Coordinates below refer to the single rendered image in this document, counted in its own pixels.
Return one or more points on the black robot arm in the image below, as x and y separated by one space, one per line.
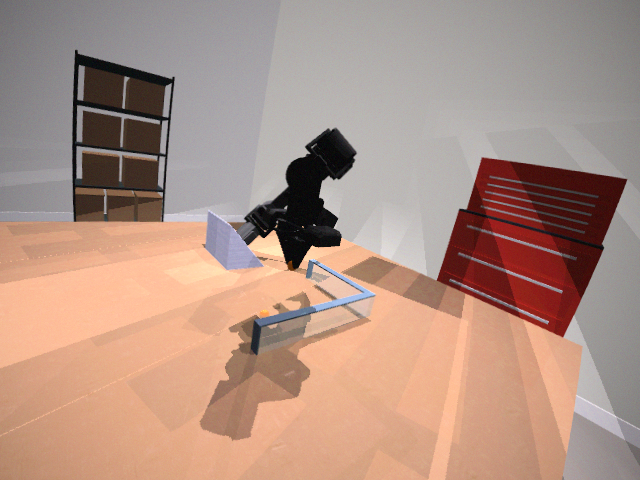
332 154

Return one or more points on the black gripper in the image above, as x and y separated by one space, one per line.
295 241

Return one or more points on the light blue wall top trim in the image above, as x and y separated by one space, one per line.
275 319

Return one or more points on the clear low l-shaped wall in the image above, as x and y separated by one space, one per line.
290 331

